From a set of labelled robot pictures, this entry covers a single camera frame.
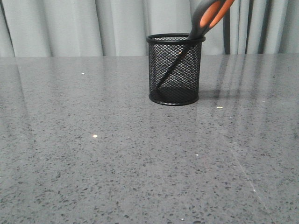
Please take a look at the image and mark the grey orange handled scissors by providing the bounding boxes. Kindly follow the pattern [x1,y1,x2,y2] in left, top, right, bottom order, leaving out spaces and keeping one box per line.
[156,0,235,92]

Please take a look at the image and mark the black mesh pen bucket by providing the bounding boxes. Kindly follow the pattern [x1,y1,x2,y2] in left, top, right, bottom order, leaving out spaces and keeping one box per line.
[146,33,205,105]

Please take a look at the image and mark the grey curtain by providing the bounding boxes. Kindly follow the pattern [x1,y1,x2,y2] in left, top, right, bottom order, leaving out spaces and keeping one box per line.
[0,0,299,57]

